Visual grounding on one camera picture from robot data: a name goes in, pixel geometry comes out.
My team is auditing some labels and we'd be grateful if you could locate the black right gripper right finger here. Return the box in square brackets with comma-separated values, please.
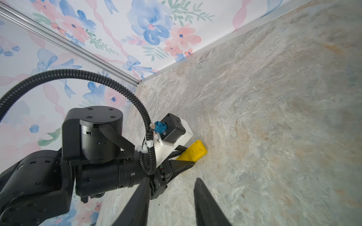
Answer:
[194, 178, 231, 226]

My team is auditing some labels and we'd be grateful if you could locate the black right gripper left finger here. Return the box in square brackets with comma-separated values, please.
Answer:
[113, 178, 150, 226]

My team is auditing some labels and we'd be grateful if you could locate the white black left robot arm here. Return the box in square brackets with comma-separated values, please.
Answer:
[1, 106, 194, 226]

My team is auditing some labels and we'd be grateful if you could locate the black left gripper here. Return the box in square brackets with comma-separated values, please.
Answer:
[150, 160, 195, 200]

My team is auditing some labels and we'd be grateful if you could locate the long yellow block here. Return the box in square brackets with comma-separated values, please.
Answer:
[176, 140, 207, 163]

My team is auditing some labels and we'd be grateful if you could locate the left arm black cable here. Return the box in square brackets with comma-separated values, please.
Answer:
[0, 69, 157, 176]

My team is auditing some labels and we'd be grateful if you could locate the aluminium corner post left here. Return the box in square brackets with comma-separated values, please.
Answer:
[1, 2, 140, 86]

